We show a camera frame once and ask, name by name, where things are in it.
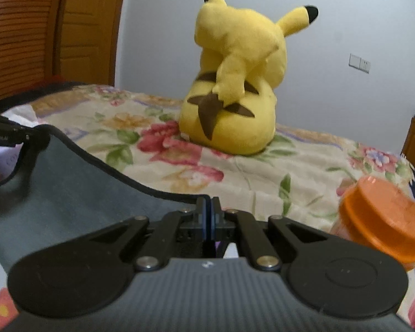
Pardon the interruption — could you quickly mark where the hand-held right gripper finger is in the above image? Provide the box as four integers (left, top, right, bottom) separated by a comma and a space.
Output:
89, 196, 211, 272
211, 196, 328, 272

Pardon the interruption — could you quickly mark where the grey towel with black edge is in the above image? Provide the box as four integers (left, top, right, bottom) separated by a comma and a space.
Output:
0, 124, 229, 275

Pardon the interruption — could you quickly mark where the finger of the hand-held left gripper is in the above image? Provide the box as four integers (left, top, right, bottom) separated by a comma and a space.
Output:
0, 110, 51, 146

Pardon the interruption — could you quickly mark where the floral bed sheet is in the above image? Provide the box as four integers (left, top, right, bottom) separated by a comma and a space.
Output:
0, 84, 415, 332

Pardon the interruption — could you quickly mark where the wooden louvered wardrobe door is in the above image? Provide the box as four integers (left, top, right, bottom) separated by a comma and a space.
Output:
0, 0, 68, 104

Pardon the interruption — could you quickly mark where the white wall socket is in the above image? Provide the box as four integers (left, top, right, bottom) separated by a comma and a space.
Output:
348, 53, 371, 74

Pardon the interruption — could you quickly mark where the wooden panel door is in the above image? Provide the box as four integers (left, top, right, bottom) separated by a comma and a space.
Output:
55, 0, 129, 87

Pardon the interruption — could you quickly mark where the yellow plush toy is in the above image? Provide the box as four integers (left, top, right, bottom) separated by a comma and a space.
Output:
178, 0, 319, 156

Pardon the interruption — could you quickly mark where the jar with orange lid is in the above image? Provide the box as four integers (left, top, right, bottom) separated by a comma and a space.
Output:
330, 176, 415, 272

